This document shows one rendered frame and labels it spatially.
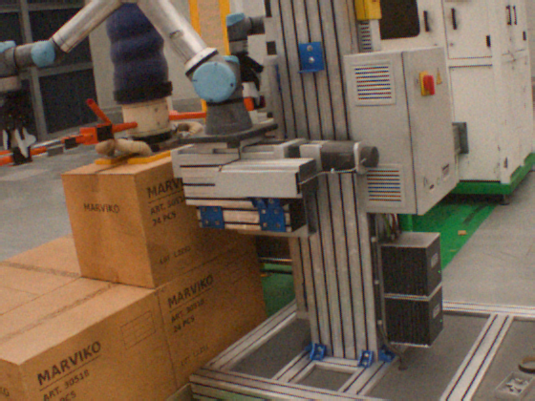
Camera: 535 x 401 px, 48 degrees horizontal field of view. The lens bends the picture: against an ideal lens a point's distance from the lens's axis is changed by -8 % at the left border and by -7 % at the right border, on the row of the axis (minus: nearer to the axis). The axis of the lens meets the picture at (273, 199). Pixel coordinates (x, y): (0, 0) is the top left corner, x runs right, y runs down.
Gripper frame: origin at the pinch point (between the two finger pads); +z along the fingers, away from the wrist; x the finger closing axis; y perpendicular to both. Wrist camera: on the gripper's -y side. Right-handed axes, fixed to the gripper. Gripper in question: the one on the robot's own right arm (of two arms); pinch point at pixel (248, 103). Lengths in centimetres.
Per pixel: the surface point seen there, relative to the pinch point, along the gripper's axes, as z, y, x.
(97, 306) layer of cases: 53, 79, -13
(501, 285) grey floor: 107, -99, 68
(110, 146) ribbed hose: 6, 48, -27
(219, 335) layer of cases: 83, 32, -5
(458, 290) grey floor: 107, -88, 48
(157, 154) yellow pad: 11.4, 39.7, -12.8
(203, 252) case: 49, 33, -5
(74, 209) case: 27, 61, -40
